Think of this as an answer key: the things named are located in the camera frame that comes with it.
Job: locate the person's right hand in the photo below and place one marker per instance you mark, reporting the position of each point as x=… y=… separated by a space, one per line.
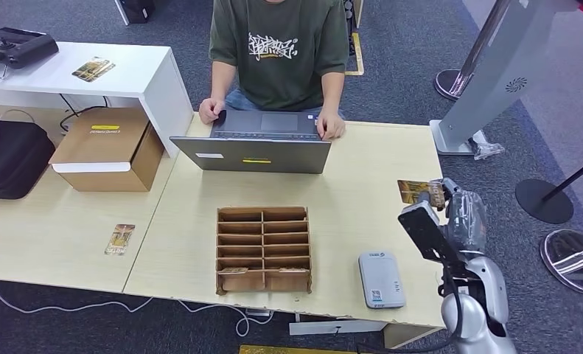
x=210 y=111

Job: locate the person's left hand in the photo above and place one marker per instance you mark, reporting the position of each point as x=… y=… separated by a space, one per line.
x=331 y=126

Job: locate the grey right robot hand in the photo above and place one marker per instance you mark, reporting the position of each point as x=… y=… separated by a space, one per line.
x=467 y=220

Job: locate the gold ID card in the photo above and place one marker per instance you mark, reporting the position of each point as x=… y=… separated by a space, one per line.
x=413 y=191

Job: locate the gold key card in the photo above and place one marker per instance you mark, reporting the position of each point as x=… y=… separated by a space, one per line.
x=233 y=270
x=119 y=240
x=294 y=270

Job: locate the person's left forearm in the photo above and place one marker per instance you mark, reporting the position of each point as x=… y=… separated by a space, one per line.
x=332 y=93

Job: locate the person's right forearm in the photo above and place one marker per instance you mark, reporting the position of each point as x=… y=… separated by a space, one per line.
x=223 y=80

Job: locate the person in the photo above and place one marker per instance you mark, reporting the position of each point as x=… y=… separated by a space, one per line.
x=281 y=73

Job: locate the white card reader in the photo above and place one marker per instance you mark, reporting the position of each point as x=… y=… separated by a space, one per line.
x=382 y=281

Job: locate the brown wooden card rack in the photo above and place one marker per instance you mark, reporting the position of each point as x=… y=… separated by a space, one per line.
x=263 y=243

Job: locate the grey laptop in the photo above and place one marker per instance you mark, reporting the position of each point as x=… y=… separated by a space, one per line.
x=262 y=156

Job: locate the clear plastic wrap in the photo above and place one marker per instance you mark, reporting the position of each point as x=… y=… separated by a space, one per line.
x=487 y=149

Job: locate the white shelf table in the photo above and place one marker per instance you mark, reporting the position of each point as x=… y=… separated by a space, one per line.
x=125 y=62

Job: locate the brown cardboard box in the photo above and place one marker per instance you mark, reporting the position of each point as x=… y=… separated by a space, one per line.
x=103 y=145

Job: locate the chrome stanchion base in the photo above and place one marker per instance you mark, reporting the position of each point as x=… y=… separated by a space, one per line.
x=577 y=264

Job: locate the stack of gold cards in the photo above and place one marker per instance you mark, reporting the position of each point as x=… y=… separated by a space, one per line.
x=93 y=69

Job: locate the black box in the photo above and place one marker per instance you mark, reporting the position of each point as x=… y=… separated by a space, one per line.
x=135 y=10

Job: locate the grey kiosk stand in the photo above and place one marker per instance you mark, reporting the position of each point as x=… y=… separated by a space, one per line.
x=497 y=73

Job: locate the black controller device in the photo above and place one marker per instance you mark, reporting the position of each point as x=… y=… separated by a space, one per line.
x=20 y=47

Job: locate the black carrying case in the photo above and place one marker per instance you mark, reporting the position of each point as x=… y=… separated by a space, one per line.
x=8 y=159

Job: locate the gold floor strip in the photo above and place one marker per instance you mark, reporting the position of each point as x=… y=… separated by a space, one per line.
x=281 y=350

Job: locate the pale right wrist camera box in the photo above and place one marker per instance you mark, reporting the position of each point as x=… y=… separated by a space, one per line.
x=418 y=222

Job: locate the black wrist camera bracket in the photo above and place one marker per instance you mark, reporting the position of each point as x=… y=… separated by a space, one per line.
x=450 y=293

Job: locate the yellow floor tape frame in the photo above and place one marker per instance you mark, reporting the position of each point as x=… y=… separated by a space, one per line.
x=358 y=53

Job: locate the black stanchion post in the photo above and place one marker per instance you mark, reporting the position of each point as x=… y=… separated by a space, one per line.
x=542 y=200

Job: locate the chrome stanchion post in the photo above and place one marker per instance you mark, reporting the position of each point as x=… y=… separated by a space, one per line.
x=446 y=84

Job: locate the white bracket under table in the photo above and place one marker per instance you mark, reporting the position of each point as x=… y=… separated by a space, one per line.
x=320 y=328

